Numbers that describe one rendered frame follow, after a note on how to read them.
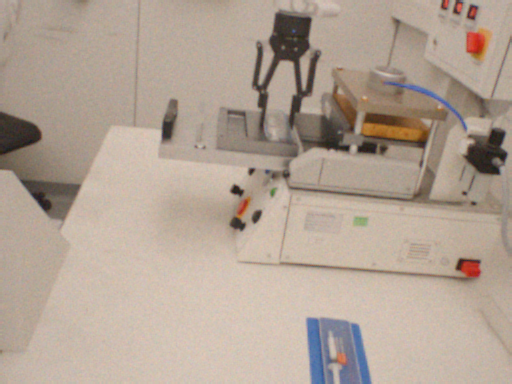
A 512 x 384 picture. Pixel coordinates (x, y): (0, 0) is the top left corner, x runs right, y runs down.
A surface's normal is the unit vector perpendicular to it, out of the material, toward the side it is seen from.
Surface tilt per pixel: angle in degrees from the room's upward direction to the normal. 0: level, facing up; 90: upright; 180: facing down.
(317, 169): 90
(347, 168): 90
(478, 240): 90
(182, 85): 90
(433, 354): 0
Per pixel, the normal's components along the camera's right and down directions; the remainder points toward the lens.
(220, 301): 0.14, -0.89
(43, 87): 0.08, 0.44
